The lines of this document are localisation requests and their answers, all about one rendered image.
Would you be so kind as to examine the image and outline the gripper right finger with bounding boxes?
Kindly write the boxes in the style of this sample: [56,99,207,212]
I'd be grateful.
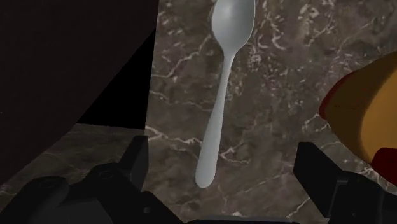
[293,142,397,224]

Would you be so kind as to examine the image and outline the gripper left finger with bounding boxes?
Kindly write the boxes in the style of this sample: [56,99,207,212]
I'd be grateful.
[0,134,185,224]

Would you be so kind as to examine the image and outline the yellow and red toy figure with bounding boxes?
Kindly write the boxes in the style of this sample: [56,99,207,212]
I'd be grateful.
[319,50,397,187]

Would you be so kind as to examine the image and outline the dark robot stand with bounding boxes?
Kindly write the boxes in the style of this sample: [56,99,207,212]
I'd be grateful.
[0,0,160,186]

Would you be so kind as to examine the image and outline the grey spoon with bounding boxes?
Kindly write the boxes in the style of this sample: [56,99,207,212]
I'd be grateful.
[195,0,256,190]

